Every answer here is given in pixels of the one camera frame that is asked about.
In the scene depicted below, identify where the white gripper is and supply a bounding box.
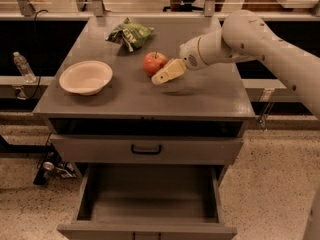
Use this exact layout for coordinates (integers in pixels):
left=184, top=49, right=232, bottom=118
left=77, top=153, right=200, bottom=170
left=151, top=36, right=207, bottom=85

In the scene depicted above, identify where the green chip bag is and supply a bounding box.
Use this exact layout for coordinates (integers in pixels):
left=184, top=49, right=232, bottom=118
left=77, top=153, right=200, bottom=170
left=105, top=18, right=153, bottom=52

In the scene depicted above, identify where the grey middle drawer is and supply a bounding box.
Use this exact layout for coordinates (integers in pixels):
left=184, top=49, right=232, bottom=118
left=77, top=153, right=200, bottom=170
left=51, top=134, right=243, bottom=165

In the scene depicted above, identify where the white paper bowl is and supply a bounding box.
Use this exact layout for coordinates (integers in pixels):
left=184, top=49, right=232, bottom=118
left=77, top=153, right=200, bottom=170
left=59, top=61, right=113, bottom=96

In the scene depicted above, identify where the black drawer handle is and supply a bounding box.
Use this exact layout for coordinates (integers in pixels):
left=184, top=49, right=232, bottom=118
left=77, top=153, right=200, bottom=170
left=130, top=144, right=162, bottom=155

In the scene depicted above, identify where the grey drawer cabinet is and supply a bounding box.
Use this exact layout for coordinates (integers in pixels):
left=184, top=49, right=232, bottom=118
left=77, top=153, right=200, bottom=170
left=32, top=15, right=257, bottom=139

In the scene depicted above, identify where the black device on floor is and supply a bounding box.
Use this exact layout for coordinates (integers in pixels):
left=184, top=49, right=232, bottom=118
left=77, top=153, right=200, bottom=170
left=33, top=151, right=77, bottom=186

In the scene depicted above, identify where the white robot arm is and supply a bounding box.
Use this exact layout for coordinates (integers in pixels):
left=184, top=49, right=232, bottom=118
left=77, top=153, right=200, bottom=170
left=153, top=10, right=320, bottom=118

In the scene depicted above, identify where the grey open bottom drawer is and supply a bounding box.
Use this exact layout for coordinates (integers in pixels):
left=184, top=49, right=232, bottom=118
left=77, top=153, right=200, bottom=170
left=57, top=164, right=237, bottom=240

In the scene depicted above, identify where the clear plastic water bottle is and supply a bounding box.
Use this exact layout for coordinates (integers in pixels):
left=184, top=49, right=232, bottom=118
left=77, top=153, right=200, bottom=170
left=13, top=52, right=36, bottom=83

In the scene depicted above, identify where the red apple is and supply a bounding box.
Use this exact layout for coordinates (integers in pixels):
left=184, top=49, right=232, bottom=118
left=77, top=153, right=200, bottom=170
left=143, top=52, right=168, bottom=77

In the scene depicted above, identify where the black cable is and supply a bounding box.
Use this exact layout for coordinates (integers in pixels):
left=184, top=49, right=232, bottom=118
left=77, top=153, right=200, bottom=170
left=19, top=9, right=50, bottom=100

